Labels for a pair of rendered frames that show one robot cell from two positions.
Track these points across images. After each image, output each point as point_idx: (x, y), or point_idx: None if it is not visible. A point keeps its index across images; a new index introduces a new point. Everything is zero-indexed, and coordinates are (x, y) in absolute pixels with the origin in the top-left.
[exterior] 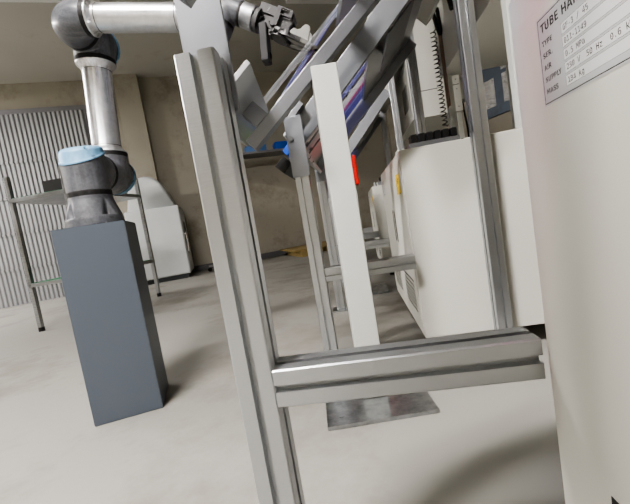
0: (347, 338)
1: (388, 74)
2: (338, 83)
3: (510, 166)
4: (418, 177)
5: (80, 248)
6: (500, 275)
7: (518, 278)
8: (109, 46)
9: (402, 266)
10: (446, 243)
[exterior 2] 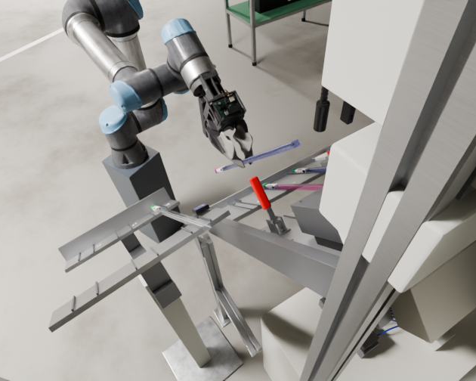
0: (281, 287)
1: None
2: (149, 295)
3: None
4: (269, 340)
5: (115, 175)
6: None
7: None
8: (121, 22)
9: (245, 345)
10: (279, 374)
